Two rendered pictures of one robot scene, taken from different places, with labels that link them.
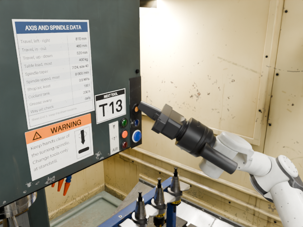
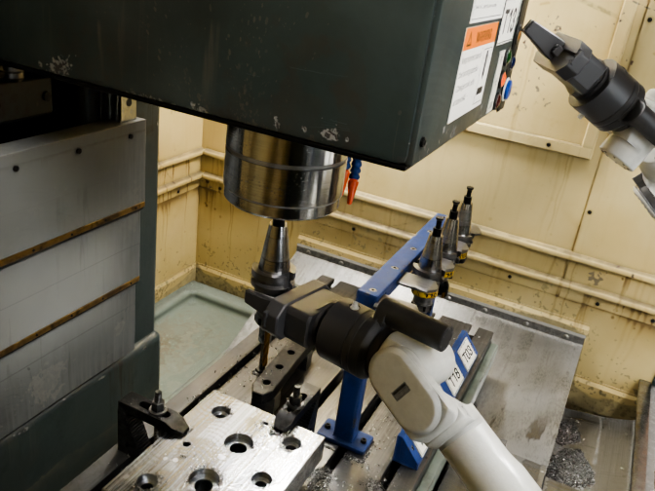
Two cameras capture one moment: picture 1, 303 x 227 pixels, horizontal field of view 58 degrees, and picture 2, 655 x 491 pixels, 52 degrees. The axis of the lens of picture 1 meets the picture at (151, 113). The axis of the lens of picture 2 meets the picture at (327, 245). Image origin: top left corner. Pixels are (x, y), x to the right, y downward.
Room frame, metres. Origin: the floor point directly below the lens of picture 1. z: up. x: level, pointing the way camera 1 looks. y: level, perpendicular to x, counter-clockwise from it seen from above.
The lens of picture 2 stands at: (-0.20, 0.58, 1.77)
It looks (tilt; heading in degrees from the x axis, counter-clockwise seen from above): 24 degrees down; 343
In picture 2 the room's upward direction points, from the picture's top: 8 degrees clockwise
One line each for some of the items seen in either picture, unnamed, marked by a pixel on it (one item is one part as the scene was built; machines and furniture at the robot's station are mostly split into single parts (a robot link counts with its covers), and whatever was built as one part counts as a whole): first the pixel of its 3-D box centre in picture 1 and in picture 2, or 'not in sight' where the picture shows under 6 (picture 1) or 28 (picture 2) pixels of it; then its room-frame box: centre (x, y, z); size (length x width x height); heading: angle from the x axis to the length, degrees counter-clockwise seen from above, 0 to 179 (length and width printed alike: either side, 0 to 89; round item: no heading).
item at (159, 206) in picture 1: (159, 204); (444, 253); (0.93, -0.03, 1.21); 0.06 x 0.06 x 0.03
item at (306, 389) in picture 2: not in sight; (294, 418); (0.73, 0.30, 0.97); 0.13 x 0.03 x 0.15; 140
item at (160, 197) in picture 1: (159, 193); (449, 233); (0.93, -0.03, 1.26); 0.04 x 0.04 x 0.07
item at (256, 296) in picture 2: not in sight; (260, 304); (0.60, 0.41, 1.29); 0.06 x 0.02 x 0.03; 38
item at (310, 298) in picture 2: not in sight; (325, 321); (0.55, 0.33, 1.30); 0.13 x 0.12 x 0.10; 128
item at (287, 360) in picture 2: not in sight; (284, 371); (0.93, 0.28, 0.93); 0.26 x 0.05 x 0.06; 145
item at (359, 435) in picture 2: not in sight; (355, 374); (0.76, 0.19, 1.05); 0.10 x 0.05 x 0.30; 50
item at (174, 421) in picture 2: not in sight; (154, 425); (0.74, 0.55, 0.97); 0.13 x 0.03 x 0.15; 50
